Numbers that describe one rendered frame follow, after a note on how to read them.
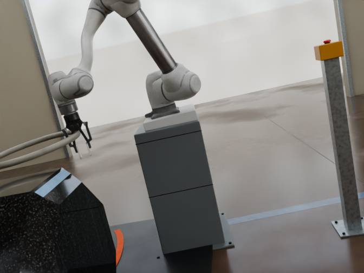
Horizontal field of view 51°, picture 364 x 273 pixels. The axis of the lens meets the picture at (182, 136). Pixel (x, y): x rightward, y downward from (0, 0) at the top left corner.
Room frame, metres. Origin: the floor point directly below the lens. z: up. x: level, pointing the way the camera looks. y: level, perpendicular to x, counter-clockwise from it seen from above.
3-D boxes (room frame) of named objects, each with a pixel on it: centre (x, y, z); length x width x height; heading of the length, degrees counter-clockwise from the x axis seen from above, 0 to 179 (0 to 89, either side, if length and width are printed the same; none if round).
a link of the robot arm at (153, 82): (2.39, 0.07, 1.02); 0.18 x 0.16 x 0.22; 45
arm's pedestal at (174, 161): (2.40, 0.07, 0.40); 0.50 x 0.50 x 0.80; 87
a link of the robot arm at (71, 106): (1.90, 0.52, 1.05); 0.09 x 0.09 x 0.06
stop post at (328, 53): (2.05, -0.87, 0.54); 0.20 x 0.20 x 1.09; 82
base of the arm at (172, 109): (2.40, 0.09, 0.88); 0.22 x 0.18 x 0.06; 90
